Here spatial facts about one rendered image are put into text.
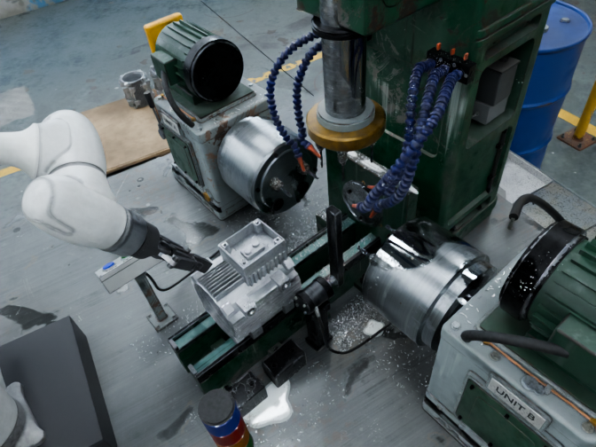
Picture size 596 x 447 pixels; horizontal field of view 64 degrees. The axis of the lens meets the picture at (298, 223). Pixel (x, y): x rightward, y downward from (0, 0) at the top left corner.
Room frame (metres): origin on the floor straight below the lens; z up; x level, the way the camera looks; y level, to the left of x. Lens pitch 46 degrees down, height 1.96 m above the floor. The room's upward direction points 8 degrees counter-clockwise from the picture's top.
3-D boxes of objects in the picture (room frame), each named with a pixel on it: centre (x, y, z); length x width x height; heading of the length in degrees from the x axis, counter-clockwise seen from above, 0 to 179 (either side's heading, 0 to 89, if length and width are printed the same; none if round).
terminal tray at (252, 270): (0.73, 0.11, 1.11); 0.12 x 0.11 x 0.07; 126
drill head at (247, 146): (1.17, 0.10, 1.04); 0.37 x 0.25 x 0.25; 35
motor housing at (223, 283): (0.71, 0.14, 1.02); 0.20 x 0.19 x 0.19; 126
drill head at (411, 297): (0.61, -0.29, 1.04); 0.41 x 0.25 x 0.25; 35
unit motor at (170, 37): (1.39, 0.28, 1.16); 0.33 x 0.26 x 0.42; 35
